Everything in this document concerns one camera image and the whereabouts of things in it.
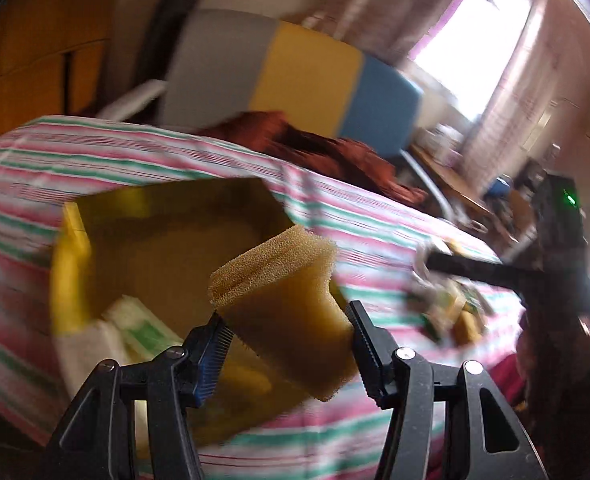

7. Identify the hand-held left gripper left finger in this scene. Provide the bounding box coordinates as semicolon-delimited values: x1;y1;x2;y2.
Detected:
37;312;236;480

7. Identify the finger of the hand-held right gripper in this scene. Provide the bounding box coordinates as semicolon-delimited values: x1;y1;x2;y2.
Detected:
422;250;526;292

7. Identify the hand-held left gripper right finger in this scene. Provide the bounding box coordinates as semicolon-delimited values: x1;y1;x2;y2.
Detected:
345;300;548;480

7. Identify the gold tin box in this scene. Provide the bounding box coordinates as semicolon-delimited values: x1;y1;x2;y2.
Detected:
50;177;348;448

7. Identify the green and white box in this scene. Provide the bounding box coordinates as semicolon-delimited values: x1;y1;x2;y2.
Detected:
102;296;183;361

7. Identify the blue object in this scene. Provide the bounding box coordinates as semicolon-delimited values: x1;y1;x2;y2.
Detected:
487;177;513;201

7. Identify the wooden side desk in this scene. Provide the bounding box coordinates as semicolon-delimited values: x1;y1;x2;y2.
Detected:
410;145;520;241

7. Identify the white box with drawing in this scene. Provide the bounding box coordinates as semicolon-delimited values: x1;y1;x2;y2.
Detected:
57;317;148;456

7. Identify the patterned curtain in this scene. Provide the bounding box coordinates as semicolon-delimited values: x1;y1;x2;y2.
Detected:
475;0;590;186
315;0;480;61

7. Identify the red-brown cloth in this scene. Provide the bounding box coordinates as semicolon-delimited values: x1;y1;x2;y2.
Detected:
195;110;428;206

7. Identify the window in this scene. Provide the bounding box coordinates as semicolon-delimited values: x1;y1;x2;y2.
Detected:
410;0;533;123

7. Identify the striped tablecloth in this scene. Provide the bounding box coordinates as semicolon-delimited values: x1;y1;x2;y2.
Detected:
0;115;530;478

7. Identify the grey yellow blue chair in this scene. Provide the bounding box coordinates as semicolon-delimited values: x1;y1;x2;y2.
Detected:
162;8;424;158

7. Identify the white chair armrest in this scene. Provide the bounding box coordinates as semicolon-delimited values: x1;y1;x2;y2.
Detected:
97;80;168;121

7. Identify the black chair back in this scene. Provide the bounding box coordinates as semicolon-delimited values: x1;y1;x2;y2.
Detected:
134;0;203;86

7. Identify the wooden cabinet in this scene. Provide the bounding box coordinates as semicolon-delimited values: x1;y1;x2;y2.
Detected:
0;0;140;148

